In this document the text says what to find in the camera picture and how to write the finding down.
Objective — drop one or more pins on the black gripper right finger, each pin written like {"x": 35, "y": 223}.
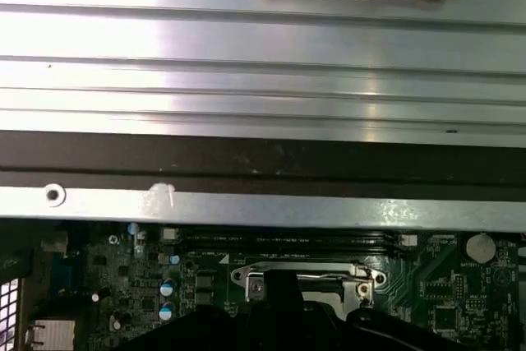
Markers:
{"x": 292, "y": 285}

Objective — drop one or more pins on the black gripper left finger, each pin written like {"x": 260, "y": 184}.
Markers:
{"x": 274, "y": 285}

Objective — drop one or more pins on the metal socket cover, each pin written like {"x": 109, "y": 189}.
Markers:
{"x": 322, "y": 289}

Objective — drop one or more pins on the thin metal locking lever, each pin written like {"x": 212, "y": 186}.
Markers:
{"x": 328, "y": 276}

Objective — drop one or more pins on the black RAM slot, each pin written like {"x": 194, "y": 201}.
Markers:
{"x": 287, "y": 239}
{"x": 287, "y": 249}

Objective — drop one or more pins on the small cylindrical capacitor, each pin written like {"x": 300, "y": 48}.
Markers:
{"x": 133, "y": 227}
{"x": 166, "y": 287}
{"x": 166, "y": 310}
{"x": 174, "y": 259}

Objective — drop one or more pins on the green motherboard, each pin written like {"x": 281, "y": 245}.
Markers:
{"x": 411, "y": 285}

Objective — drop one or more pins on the black PC case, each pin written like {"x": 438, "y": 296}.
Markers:
{"x": 263, "y": 153}

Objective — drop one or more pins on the black square chip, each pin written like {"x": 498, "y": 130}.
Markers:
{"x": 446, "y": 320}

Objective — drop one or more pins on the round coin battery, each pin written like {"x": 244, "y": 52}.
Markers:
{"x": 481, "y": 248}

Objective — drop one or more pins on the blue VGA port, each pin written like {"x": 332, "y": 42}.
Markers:
{"x": 65, "y": 275}

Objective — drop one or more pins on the metal port block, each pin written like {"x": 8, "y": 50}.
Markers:
{"x": 51, "y": 330}

